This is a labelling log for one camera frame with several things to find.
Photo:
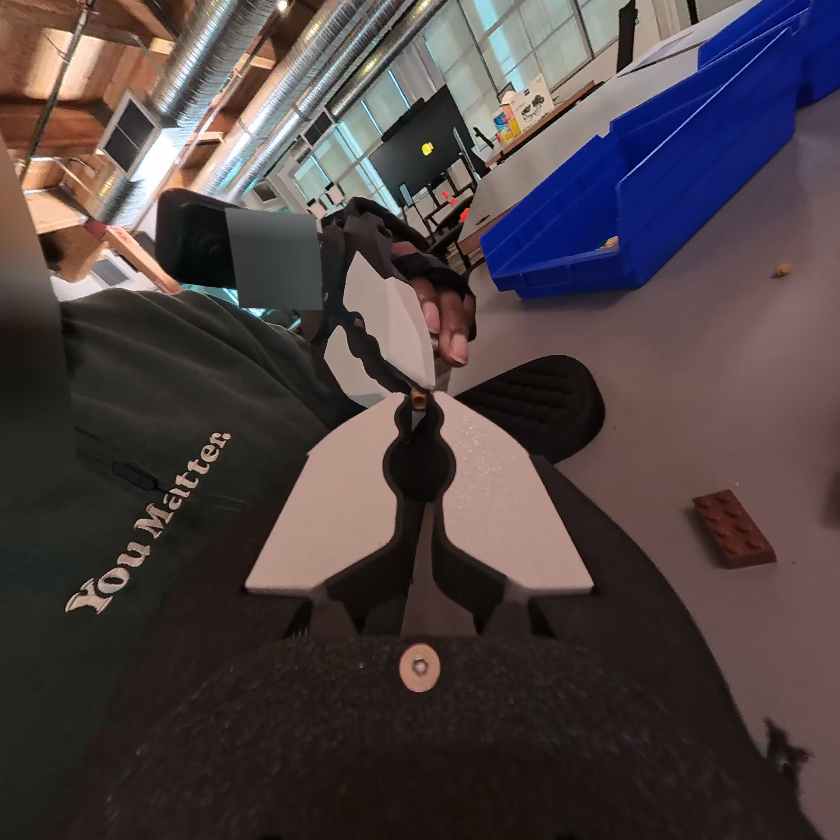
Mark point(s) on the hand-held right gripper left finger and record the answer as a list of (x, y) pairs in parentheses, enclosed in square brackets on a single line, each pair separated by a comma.
[(321, 525)]

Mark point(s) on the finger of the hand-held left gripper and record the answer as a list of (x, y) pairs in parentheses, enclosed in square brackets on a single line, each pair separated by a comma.
[(394, 321), (348, 367)]

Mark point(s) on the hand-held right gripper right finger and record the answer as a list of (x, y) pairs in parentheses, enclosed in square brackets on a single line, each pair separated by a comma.
[(512, 525)]

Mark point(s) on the orange round toy stud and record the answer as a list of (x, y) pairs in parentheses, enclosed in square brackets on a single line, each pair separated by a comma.
[(420, 397)]

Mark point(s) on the reddish brown toy brick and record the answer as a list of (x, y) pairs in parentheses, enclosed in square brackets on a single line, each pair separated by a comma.
[(735, 528)]

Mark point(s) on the pile of toy bricks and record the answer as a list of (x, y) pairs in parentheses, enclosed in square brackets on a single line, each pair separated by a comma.
[(610, 243)]

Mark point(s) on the blue plastic bin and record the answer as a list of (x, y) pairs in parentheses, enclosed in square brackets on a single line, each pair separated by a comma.
[(820, 52), (709, 164)]

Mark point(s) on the person's left hand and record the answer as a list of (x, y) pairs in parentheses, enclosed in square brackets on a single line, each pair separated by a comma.
[(453, 321)]

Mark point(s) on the black wrist rest pad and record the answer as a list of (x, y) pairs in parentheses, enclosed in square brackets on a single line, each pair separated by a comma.
[(538, 407)]

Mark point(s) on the person's dark green hoodie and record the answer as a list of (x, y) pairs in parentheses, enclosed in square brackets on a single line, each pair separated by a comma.
[(131, 394)]

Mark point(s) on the black monitor screen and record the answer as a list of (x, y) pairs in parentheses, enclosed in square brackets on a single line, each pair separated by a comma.
[(420, 141)]

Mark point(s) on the white printed carton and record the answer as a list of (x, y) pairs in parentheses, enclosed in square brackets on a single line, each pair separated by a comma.
[(522, 108)]

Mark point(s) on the silver air duct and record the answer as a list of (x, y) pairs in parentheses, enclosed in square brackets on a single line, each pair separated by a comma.
[(275, 98)]

